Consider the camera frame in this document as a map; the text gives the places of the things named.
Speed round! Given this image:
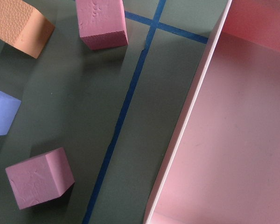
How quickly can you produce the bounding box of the red foam block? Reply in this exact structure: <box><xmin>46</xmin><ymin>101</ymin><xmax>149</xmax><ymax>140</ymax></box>
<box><xmin>5</xmin><ymin>147</ymin><xmax>75</xmax><ymax>210</ymax></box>
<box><xmin>75</xmin><ymin>0</ymin><xmax>128</xmax><ymax>50</ymax></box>

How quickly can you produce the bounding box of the red foam block right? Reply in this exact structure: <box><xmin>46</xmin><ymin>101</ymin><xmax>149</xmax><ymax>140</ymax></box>
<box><xmin>5</xmin><ymin>147</ymin><xmax>75</xmax><ymax>210</ymax></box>

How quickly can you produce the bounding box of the red foam block left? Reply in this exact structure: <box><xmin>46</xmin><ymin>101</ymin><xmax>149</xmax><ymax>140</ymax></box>
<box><xmin>75</xmin><ymin>0</ymin><xmax>128</xmax><ymax>50</ymax></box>

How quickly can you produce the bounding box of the pink red tray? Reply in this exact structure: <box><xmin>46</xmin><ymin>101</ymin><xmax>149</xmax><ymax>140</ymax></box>
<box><xmin>143</xmin><ymin>0</ymin><xmax>280</xmax><ymax>224</ymax></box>

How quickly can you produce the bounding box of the orange block near red tray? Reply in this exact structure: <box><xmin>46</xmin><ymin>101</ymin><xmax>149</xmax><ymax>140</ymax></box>
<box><xmin>0</xmin><ymin>0</ymin><xmax>55</xmax><ymax>58</ymax></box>

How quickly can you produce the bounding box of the purple block near red tray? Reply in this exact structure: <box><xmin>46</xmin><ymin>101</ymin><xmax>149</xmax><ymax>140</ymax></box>
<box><xmin>0</xmin><ymin>91</ymin><xmax>21</xmax><ymax>136</ymax></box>

